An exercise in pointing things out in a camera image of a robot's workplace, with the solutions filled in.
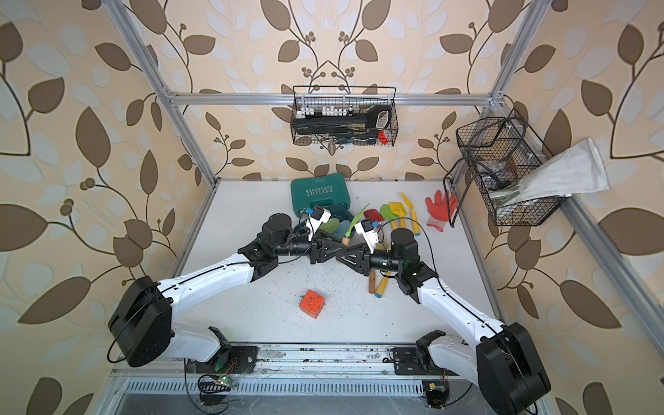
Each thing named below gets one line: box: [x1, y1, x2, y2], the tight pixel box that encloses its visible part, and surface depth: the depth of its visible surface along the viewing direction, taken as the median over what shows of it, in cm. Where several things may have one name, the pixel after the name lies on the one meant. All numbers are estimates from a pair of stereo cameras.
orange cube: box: [299, 289, 326, 320], surface depth 82 cm
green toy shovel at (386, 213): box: [380, 203, 399, 221], surface depth 108 cm
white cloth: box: [488, 136, 610, 206], surface depth 60 cm
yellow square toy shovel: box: [368, 270, 377, 294], surface depth 89 cm
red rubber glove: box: [425, 189, 460, 233], surface depth 114 cm
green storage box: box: [290, 172, 355, 222], surface depth 114 cm
